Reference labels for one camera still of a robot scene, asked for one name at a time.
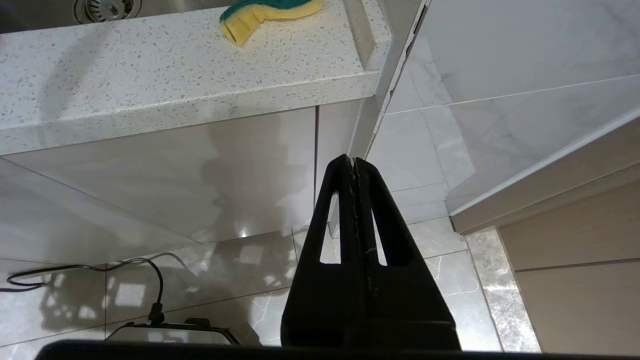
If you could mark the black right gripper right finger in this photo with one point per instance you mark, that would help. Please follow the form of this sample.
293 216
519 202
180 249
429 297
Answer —
415 310

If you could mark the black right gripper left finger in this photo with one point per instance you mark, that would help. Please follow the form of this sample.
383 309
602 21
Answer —
310 310

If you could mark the green sponge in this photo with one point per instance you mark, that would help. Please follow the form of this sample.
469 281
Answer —
250 17

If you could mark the grey black robot base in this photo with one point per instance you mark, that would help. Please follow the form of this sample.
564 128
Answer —
180 336

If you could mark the round metal sink drain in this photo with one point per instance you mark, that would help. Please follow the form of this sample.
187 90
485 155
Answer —
107 7

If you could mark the stainless steel sink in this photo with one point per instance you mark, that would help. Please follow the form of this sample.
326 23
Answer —
30 15

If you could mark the beige wooden cabinet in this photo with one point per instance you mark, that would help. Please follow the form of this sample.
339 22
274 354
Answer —
575 260

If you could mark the white cabinet door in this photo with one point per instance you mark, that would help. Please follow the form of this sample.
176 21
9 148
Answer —
160 180

